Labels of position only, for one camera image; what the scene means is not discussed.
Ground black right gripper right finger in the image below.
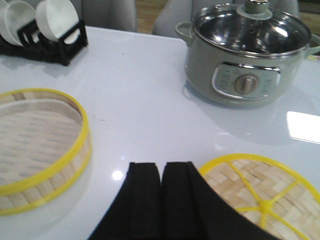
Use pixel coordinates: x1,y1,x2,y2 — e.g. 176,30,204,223
161,161,276,240

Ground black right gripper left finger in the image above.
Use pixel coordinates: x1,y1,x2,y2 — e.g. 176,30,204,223
89,162,162,240

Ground yellow bamboo steamer lid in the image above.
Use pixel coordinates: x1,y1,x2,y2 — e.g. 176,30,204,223
199,153,320,240

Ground bamboo steamer basket yellow rims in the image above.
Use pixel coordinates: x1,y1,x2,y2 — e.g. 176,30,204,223
0,88,92,216

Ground grey electric cooking pot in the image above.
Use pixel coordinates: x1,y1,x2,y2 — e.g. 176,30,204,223
175,22,320,107

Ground glass pot lid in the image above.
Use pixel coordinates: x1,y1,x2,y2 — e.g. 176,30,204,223
193,3,312,58

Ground black bowl rack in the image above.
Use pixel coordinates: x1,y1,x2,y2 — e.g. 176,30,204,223
0,19,88,66

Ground grey chair right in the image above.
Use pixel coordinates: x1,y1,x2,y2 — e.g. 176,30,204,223
152,0,300,38

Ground grey chair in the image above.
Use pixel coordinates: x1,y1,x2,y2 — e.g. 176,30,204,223
72,0,138,32
152,0,300,38

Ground grey chair left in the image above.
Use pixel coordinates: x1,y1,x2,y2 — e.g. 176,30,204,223
72,0,138,32

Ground white ceramic bowl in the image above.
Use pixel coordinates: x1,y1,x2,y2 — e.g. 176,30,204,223
35,0,79,42
0,0,9,39
4,0,36,46

